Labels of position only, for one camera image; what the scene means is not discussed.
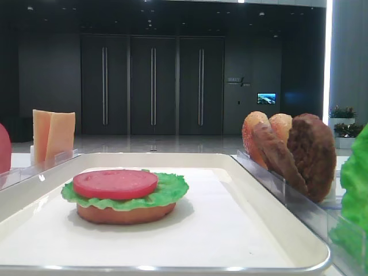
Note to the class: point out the green lettuce leaf on tray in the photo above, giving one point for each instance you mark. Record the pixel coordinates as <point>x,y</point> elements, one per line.
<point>171,188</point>

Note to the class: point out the red tomato slice on tray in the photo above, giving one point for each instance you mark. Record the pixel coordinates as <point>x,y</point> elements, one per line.
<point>115,184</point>

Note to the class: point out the rear brown meat patty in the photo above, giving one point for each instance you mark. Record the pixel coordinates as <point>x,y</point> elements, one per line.
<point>277,157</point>

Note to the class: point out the brown meat patty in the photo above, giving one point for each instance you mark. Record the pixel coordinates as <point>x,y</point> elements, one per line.
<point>277,157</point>
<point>312,145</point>

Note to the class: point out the front brown meat patty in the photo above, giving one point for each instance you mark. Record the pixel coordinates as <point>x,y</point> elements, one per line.
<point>312,145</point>

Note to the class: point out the rear orange cheese slice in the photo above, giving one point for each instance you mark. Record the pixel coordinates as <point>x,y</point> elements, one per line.
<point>41,126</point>

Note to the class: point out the white cheese pusher block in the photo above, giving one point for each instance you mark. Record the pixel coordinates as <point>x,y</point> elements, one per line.
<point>32,155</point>

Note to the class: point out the red tomato slice in rack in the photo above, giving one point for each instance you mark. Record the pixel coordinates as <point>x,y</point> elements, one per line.
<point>5,150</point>

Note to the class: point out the green lettuce in rack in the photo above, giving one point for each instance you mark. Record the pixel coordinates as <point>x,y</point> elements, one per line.
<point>355,201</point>

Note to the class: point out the left sesame bun top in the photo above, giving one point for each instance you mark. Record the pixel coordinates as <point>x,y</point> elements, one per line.
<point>250,147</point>

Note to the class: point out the sesame bun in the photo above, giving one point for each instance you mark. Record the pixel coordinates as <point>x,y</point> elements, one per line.
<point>281,124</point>
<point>250,147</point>

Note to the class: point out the right dark double door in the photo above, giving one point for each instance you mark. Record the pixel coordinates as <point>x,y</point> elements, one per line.
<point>201,86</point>

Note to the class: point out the dark double door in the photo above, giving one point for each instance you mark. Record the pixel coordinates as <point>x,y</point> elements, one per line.
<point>104,85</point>
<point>153,86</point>
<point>201,86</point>

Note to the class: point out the middle dark double door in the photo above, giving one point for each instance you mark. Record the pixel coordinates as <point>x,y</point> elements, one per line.
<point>153,86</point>

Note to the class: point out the white serving tray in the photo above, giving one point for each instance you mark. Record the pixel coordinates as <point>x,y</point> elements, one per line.
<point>226,224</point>

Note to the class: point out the right sesame bun top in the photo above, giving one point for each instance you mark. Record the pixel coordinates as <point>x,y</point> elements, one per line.
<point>281,124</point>

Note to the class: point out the left dark double door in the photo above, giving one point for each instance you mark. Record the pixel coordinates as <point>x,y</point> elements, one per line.
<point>104,85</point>

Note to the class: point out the bottom bun slice on tray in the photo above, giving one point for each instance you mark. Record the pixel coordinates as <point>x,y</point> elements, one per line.
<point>118,217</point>

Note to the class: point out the potted flower plants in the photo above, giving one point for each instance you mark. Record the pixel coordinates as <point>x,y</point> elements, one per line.
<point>343,125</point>

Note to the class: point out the small wall display screen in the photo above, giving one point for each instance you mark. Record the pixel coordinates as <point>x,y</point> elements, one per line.
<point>266,98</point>

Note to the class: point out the clear right rack rail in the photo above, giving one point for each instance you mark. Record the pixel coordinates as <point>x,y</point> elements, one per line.
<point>320,218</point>

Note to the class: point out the clear rack rail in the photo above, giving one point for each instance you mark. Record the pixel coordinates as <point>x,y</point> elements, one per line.
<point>320,218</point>
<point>21,168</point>

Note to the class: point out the clear left rack rail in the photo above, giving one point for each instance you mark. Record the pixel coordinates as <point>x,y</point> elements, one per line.
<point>21,168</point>

